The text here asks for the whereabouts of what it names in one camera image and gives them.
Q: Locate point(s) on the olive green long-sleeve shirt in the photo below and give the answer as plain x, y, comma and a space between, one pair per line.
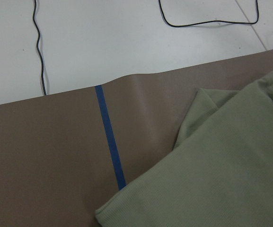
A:
219, 174

